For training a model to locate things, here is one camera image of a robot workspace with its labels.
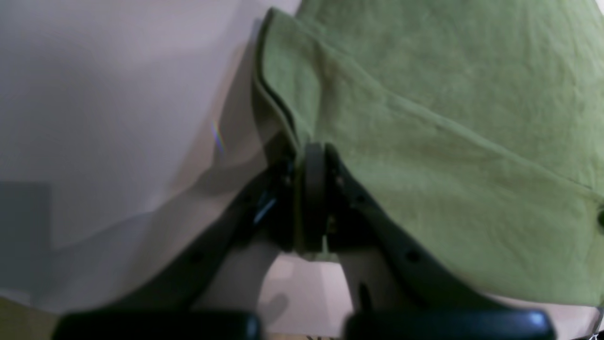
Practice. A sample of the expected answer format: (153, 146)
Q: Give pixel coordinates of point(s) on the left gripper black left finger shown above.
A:
(210, 290)

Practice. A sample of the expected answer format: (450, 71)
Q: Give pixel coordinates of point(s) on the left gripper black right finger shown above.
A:
(399, 291)

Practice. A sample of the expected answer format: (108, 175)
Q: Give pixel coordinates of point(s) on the olive green t-shirt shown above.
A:
(477, 125)

